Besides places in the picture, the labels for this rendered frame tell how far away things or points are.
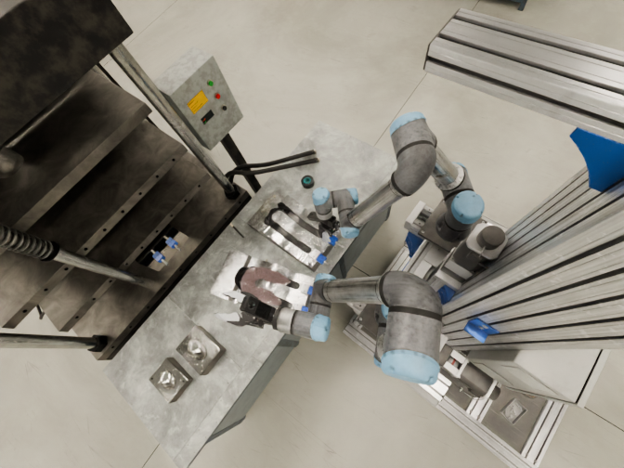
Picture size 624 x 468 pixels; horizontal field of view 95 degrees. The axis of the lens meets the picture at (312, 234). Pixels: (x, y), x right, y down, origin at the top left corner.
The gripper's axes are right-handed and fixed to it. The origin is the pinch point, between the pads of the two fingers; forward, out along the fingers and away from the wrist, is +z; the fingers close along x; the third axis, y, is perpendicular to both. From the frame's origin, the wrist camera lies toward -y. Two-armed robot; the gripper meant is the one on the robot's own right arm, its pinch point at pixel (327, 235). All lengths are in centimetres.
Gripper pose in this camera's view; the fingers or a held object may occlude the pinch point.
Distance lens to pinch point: 150.9
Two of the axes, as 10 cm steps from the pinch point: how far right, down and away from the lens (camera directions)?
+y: 7.6, 4.5, -4.7
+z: 1.8, 5.4, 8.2
